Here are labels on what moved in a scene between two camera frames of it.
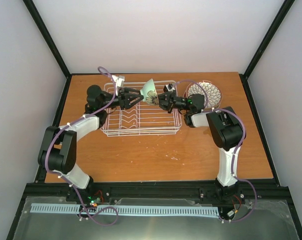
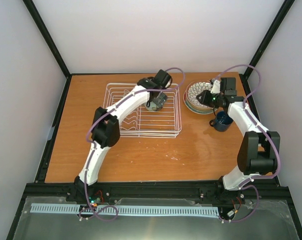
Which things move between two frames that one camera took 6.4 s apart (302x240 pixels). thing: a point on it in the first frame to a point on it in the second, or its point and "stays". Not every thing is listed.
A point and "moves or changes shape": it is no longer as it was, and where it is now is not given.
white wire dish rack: (144, 119) stays
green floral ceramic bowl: (149, 93) moves or changes shape
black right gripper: (167, 101) to (204, 99)
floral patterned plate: (212, 93) stays
